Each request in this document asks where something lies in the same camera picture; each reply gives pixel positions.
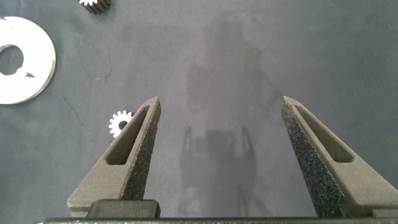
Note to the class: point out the small steel planetary gear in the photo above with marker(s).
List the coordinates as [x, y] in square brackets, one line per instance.
[97, 8]
[115, 124]

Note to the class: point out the round white carrier plate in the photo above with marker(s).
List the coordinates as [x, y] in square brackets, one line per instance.
[37, 46]

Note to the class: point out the dark mat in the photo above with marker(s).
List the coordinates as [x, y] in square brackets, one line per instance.
[217, 46]

